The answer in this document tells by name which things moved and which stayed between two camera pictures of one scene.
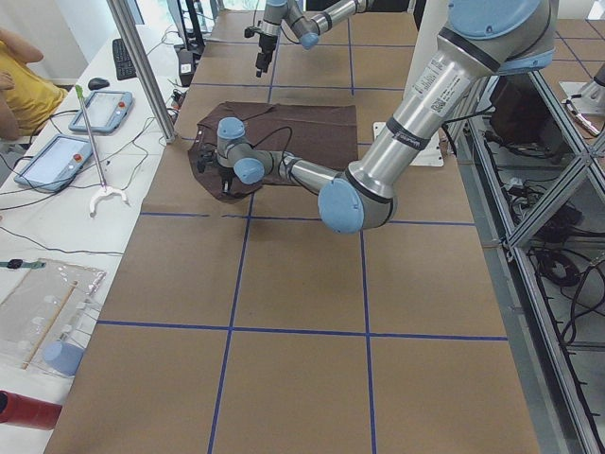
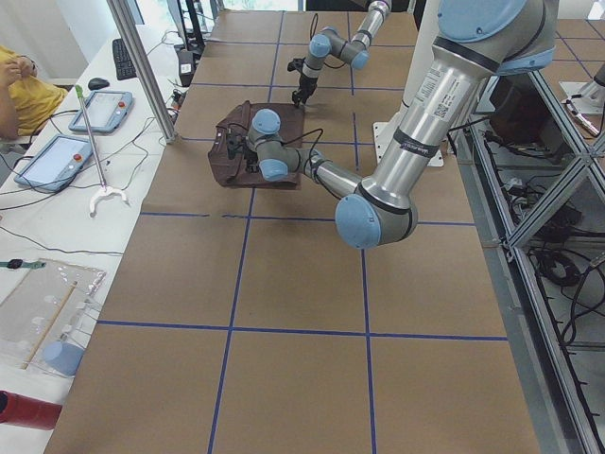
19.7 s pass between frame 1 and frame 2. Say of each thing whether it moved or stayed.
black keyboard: stayed
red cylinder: stayed
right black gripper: moved
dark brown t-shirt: moved
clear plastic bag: stayed
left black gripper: moved
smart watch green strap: stayed
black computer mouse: stayed
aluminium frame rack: stayed
